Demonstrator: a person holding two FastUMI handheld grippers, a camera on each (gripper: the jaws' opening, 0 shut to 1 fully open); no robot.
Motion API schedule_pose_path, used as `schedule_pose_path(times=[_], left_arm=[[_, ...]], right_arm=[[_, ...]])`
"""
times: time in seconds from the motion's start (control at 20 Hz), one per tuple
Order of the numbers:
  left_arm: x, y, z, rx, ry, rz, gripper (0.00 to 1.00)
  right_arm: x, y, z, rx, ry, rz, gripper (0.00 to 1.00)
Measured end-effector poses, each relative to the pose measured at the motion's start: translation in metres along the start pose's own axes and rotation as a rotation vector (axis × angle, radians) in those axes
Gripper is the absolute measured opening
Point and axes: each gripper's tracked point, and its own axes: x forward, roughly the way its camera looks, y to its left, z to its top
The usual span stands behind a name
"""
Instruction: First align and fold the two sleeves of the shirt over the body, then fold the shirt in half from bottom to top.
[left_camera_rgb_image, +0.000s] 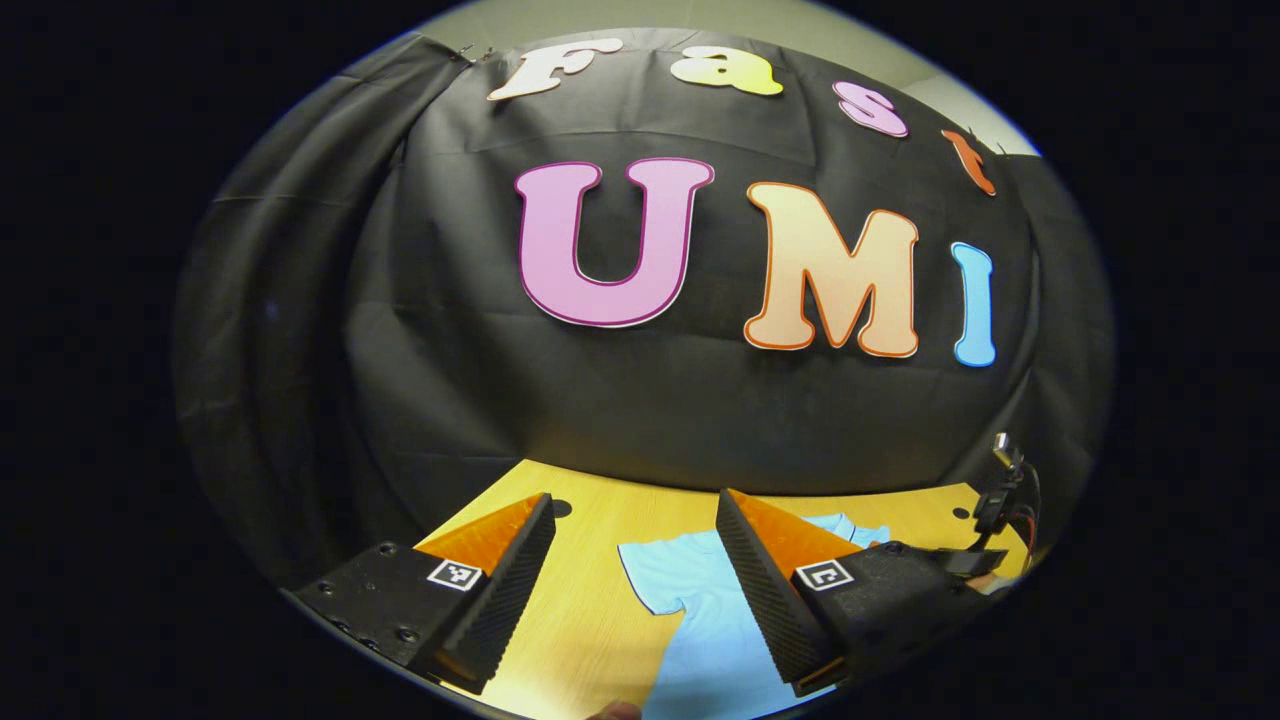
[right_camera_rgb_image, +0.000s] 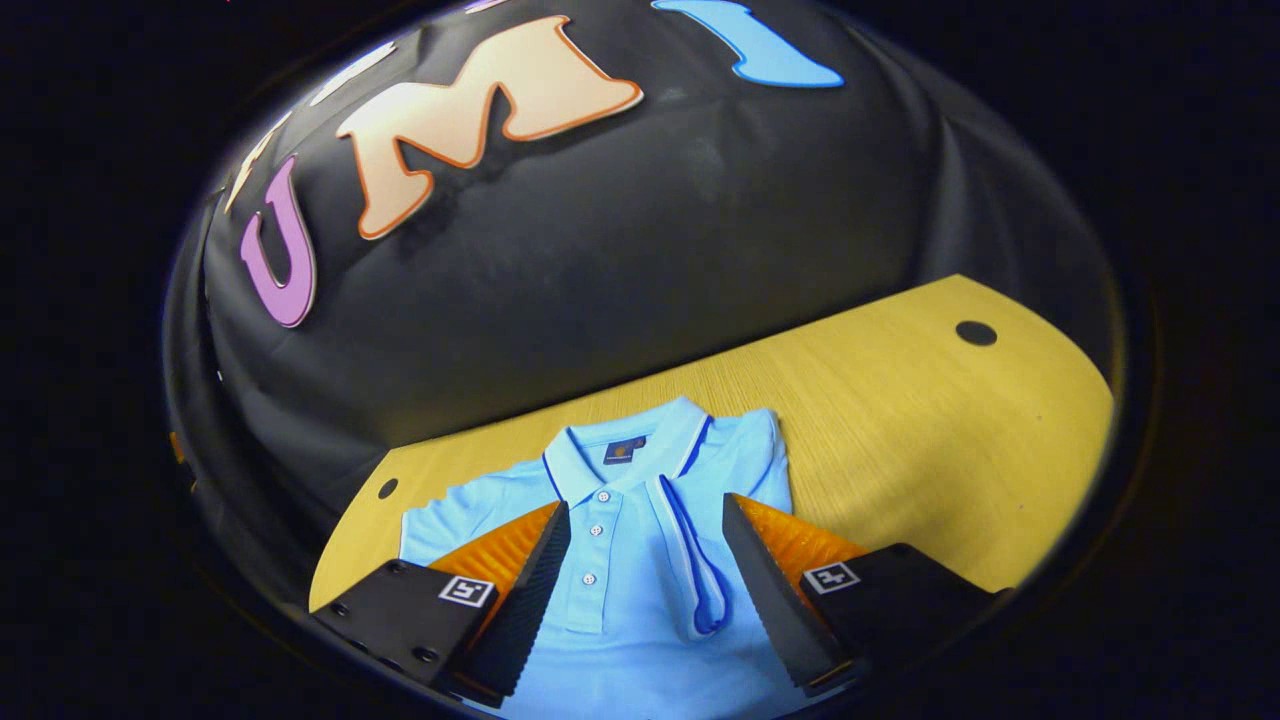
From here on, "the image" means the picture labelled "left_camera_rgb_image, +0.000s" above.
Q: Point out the black backdrop cloth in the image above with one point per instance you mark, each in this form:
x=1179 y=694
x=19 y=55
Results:
x=620 y=400

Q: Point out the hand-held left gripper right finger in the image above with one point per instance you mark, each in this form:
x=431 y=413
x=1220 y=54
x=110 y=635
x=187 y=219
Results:
x=770 y=600

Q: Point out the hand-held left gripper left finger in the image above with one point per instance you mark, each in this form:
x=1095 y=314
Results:
x=505 y=600

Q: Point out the light blue T-shirt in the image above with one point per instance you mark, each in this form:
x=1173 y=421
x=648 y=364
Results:
x=700 y=620

